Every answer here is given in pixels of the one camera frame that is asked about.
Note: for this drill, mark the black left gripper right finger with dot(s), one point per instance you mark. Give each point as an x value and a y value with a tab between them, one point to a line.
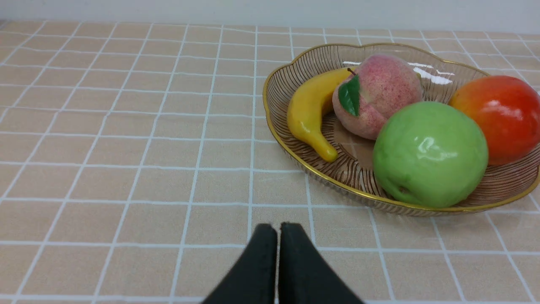
304	277

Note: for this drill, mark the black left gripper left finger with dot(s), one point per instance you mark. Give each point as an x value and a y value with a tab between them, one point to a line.
252	278

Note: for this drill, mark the clear gold-rimmed glass fruit plate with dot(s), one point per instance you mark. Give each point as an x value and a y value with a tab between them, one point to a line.
353	177

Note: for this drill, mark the green apple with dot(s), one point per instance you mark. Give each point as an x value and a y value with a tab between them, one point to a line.
430	154

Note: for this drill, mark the yellow plastic banana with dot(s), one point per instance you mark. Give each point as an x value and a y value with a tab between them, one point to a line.
307	107

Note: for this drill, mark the pink peach with green leaf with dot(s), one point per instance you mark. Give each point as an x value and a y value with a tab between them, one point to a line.
373	92

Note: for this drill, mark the red orange apple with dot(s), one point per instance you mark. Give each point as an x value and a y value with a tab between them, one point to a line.
507	110

